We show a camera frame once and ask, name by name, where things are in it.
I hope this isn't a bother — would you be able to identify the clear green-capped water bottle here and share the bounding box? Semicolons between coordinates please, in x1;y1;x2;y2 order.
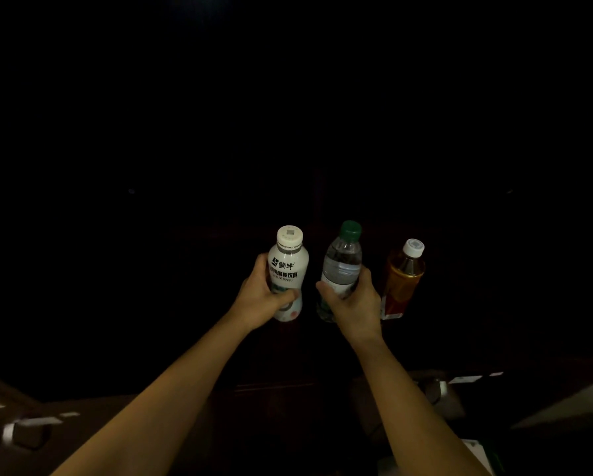
317;220;363;323

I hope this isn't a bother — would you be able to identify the pale cardboard flap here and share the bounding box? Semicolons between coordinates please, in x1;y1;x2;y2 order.
524;377;593;429

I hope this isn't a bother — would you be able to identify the person's left forearm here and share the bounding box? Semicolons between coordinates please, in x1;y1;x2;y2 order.
51;312;255;476

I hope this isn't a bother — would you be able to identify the person's right forearm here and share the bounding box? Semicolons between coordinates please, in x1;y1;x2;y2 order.
350;331;490;476

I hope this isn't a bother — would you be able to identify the brown taped cardboard box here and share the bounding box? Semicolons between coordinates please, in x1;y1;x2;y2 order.
0;370;136;476
351;370;505;442

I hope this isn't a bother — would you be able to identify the white milk drink bottle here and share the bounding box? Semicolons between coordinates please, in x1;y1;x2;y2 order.
268;225;310;323

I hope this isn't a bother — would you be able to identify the person's right hand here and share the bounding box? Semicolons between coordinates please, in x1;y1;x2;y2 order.
316;266;384;345

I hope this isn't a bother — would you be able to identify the person's left hand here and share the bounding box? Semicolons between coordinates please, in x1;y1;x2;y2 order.
229;254;299;334

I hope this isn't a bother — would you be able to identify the amber white-capped tea bottle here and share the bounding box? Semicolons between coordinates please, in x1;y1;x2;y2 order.
380;238;426;321

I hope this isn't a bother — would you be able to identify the white paper sheet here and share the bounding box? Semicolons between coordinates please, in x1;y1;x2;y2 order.
461;439;496;476

